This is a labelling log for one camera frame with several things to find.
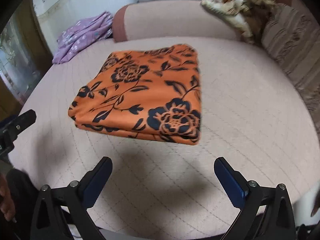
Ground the orange black floral blouse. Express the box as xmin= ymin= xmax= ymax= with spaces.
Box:
xmin=68 ymin=44 xmax=201 ymax=145

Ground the pink bolster pillow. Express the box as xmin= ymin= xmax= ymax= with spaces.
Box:
xmin=112 ymin=0 xmax=240 ymax=42

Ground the person's left hand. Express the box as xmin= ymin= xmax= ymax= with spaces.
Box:
xmin=0 ymin=174 xmax=16 ymax=221

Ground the purple floral folded cloth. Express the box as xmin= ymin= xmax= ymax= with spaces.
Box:
xmin=52 ymin=11 xmax=113 ymax=64

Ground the brown wooden mirrored wardrobe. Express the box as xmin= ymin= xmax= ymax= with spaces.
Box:
xmin=1 ymin=0 xmax=53 ymax=120

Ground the pink quilted bed sheet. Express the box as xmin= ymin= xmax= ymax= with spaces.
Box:
xmin=9 ymin=37 xmax=319 ymax=239

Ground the striped beige patterned pillow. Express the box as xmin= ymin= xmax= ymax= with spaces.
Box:
xmin=261 ymin=3 xmax=319 ymax=133

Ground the cream brown floral blanket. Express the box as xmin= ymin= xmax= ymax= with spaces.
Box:
xmin=200 ymin=0 xmax=276 ymax=44

